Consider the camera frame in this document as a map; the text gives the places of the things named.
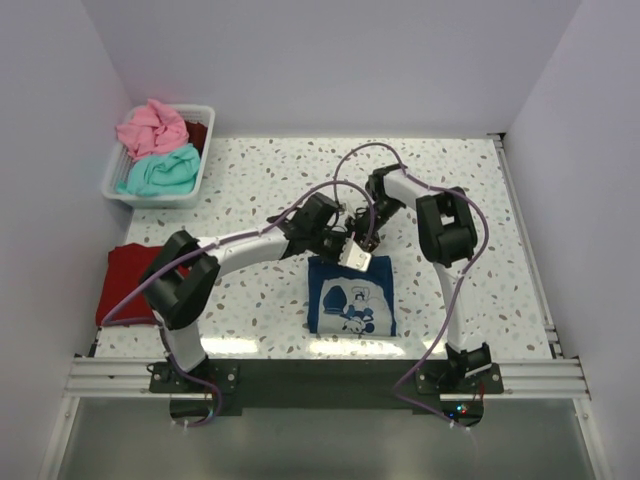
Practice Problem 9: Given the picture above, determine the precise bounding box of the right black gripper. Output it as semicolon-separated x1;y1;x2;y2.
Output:
345;196;404;253

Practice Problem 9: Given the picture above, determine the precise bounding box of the dark blue t shirt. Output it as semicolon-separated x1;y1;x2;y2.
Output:
307;256;397;337

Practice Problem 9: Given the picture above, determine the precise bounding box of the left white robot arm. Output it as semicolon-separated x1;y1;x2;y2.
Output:
140;193;352;392

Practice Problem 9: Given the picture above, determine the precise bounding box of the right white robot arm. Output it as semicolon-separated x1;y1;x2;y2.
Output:
346;167;492;393

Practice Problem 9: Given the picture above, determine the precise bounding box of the teal t shirt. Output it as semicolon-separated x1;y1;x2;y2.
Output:
115;143;201;197

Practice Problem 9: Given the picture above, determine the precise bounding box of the dark red t shirt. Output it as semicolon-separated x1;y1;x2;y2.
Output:
185;121;208;155

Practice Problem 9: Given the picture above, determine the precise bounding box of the white plastic laundry basket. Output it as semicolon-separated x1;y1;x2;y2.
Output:
101;103;215;209

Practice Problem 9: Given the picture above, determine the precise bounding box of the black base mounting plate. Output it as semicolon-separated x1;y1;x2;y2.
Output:
146;359;505;425

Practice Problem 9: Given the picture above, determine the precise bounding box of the folded red t shirt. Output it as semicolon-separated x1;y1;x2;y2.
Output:
95;243;162;326

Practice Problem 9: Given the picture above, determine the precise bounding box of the pink t shirt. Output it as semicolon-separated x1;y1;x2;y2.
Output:
115;99;189;161

